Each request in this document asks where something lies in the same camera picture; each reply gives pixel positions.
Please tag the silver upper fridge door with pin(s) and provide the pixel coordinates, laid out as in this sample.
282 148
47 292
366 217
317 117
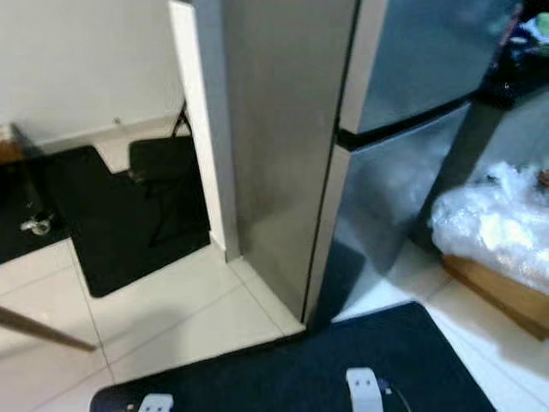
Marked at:
429 60

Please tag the black wheeled stand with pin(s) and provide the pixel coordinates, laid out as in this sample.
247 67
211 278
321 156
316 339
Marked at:
38 226

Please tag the black floor mat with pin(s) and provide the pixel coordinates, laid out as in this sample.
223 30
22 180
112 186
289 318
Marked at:
60 184
111 249

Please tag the wooden table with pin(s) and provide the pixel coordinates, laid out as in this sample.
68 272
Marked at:
43 330

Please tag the black folding chair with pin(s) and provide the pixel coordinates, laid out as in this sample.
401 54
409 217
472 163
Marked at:
163 159

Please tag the dark floor rug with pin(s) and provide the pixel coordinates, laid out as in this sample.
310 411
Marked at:
292 369

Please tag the clear plastic wrap bundle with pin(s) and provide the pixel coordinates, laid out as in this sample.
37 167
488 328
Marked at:
493 227

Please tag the brown cardboard box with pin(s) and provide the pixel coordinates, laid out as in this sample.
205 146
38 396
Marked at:
506 296

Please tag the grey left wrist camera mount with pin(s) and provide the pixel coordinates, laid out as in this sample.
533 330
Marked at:
156 403

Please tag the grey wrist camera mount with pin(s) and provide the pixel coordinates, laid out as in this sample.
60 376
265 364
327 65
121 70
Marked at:
365 390
156 403

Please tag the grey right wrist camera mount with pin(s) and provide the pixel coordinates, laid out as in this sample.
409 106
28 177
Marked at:
365 390

